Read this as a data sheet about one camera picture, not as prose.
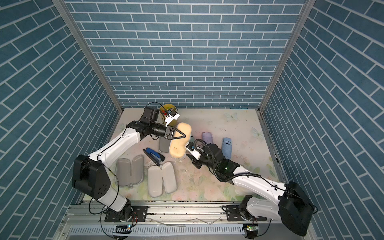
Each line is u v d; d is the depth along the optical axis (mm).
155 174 858
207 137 997
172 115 719
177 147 705
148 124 652
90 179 432
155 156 929
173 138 701
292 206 405
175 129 705
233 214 736
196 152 647
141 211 748
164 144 985
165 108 1029
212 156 553
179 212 756
